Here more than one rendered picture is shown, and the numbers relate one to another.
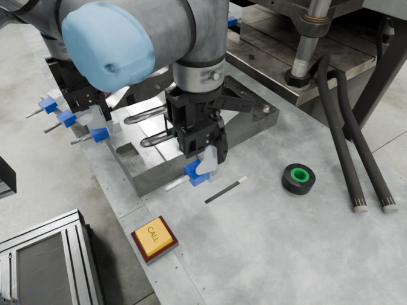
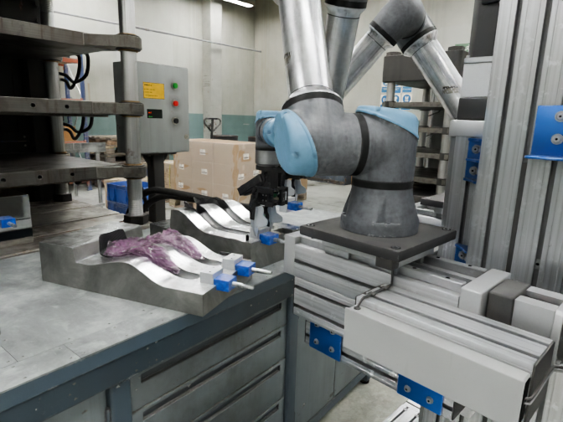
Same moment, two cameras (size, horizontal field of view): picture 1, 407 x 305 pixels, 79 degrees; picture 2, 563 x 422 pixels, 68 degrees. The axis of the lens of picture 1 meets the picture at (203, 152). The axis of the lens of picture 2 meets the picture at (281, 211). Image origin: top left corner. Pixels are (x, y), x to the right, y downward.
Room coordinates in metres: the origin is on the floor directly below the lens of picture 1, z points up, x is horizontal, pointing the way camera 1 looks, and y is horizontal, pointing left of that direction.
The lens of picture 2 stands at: (0.80, 1.45, 1.24)
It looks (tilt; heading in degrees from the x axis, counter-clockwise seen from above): 12 degrees down; 253
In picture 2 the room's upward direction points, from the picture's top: 2 degrees clockwise
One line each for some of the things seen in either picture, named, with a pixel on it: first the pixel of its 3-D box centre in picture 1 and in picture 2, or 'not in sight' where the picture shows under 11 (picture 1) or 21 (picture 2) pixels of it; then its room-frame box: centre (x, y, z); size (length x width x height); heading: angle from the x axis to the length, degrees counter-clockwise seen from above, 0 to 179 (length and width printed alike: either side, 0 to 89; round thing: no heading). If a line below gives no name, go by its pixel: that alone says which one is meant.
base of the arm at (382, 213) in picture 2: not in sight; (380, 203); (0.39, 0.73, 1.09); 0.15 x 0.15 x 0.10
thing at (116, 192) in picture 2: not in sight; (135, 192); (1.09, -3.80, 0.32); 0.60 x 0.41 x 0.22; 128
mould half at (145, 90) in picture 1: (120, 76); (149, 260); (0.84, 0.31, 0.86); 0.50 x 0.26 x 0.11; 142
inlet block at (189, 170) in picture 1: (192, 174); (296, 206); (0.32, 0.02, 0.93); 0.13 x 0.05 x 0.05; 125
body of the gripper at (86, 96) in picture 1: (78, 80); (269, 186); (0.50, 0.28, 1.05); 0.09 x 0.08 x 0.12; 125
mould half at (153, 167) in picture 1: (191, 115); (223, 227); (0.59, 0.04, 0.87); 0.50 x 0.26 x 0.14; 125
